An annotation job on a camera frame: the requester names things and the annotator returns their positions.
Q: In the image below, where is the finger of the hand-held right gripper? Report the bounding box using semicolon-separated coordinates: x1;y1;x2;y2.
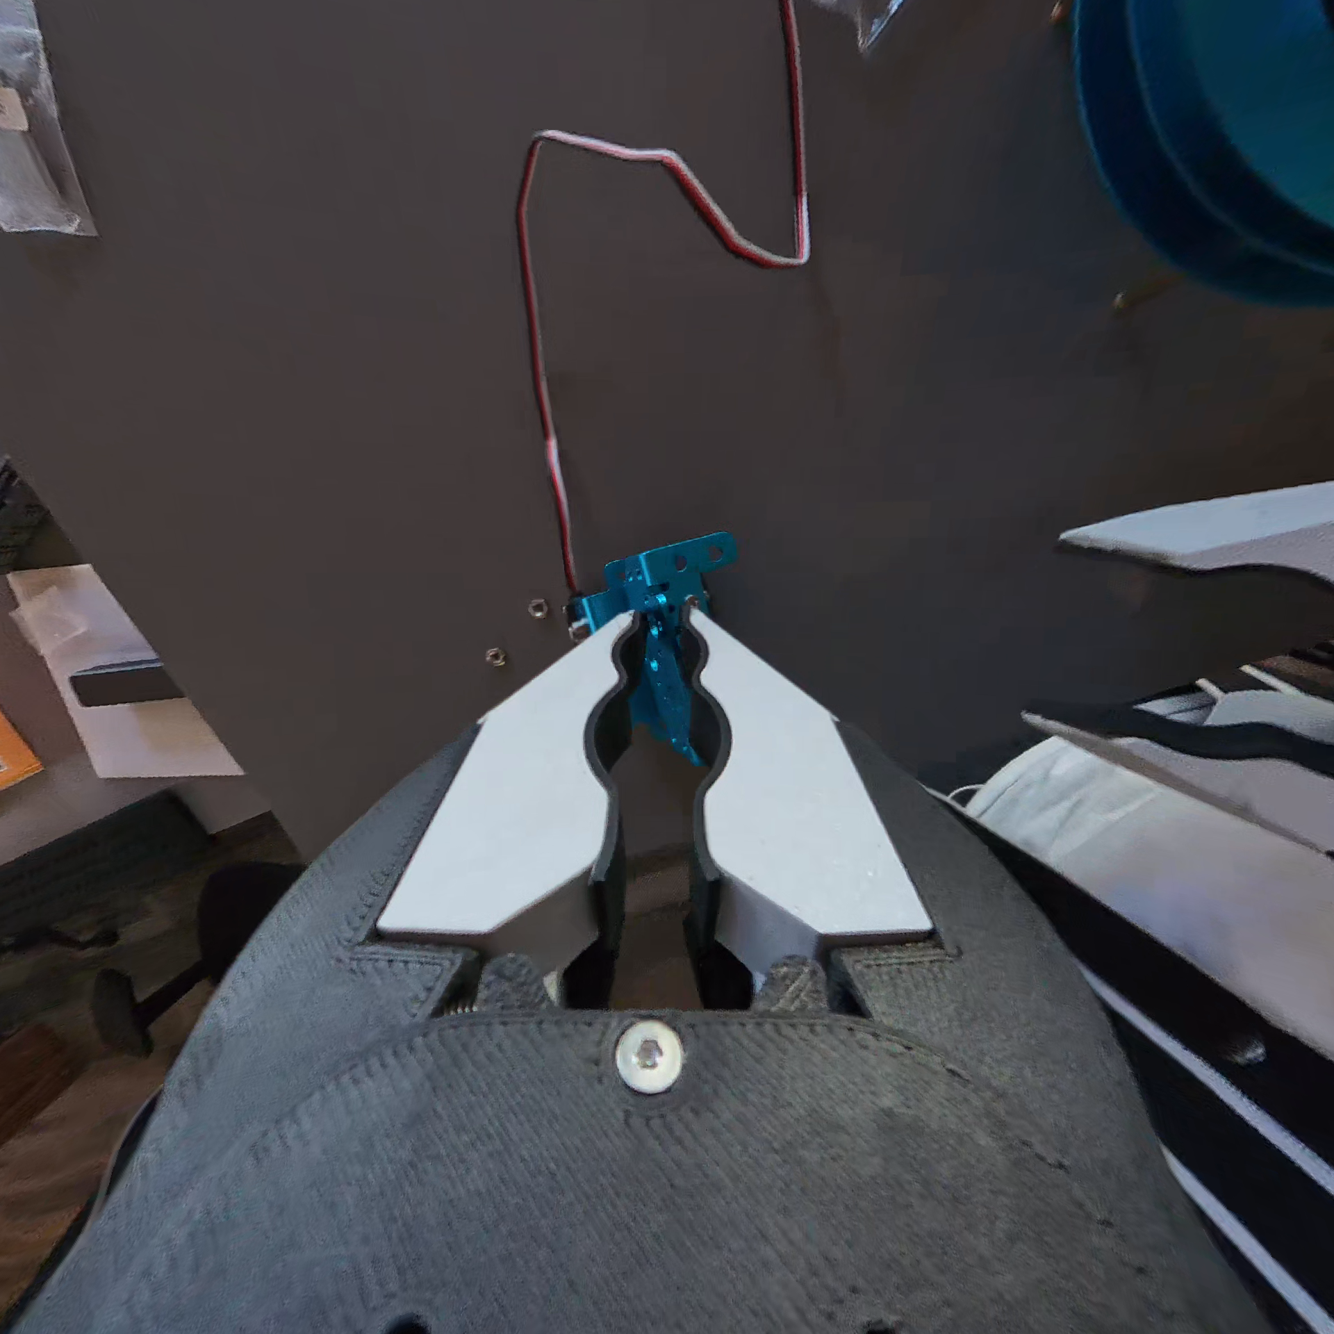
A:
1019;697;1334;860
1056;483;1334;591

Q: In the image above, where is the person's white shirt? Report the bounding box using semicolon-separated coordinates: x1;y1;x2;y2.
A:
943;667;1334;1055

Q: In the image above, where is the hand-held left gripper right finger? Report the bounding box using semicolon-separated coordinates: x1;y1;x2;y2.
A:
688;609;936;982

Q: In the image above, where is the red white black servo cable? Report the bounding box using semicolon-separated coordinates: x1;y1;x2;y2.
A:
516;0;813;617

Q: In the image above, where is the orange flat box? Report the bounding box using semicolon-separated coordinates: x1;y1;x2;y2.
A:
0;710;46;790

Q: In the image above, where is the person's black striped jacket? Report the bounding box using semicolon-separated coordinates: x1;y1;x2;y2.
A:
917;647;1334;1334

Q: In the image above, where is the black office chair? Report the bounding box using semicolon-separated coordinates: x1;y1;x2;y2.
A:
92;863;306;1057

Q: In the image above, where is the clear plastic screw bag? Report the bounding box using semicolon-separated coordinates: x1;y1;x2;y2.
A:
834;0;910;52
0;0;101;240

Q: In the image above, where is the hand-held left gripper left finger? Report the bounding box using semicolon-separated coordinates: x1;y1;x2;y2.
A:
376;611;639;982

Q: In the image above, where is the blue servo bracket assembly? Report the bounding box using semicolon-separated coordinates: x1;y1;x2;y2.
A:
564;532;740;767

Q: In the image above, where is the white cardboard box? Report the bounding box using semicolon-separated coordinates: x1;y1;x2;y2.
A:
9;564;247;781

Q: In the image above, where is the black flat box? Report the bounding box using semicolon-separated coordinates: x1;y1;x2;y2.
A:
68;663;187;713

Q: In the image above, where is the grey side table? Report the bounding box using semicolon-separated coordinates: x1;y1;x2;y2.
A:
0;459;314;940

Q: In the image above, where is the dark grey desk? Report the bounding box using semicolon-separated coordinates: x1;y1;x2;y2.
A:
0;0;1334;867

